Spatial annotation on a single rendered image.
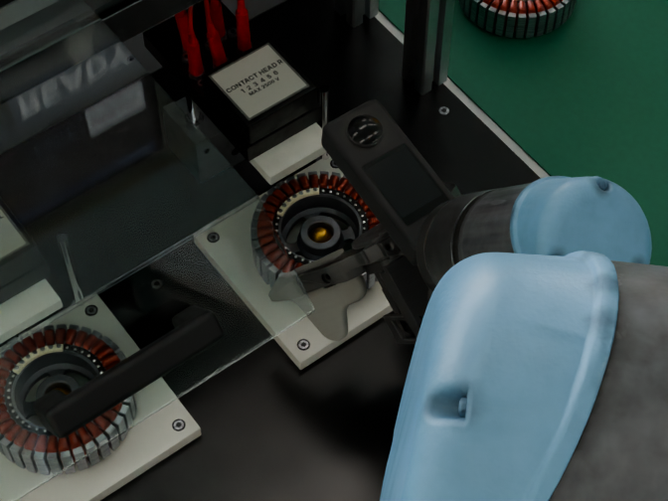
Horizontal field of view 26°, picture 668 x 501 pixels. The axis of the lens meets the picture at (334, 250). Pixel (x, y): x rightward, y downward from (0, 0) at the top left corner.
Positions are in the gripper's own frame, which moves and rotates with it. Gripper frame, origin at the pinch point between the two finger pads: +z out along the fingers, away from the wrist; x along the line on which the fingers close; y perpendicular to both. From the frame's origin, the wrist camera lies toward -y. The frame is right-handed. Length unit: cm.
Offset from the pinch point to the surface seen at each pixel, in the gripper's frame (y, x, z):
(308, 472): 13.3, -12.1, -1.7
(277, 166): -7.3, -1.8, 0.1
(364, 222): 0.2, 3.0, 2.4
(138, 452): 5.8, -21.5, 2.4
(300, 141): -8.0, 1.0, 0.6
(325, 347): 6.8, -5.0, 1.8
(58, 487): 4.9, -27.7, 3.2
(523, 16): -6.6, 30.0, 11.9
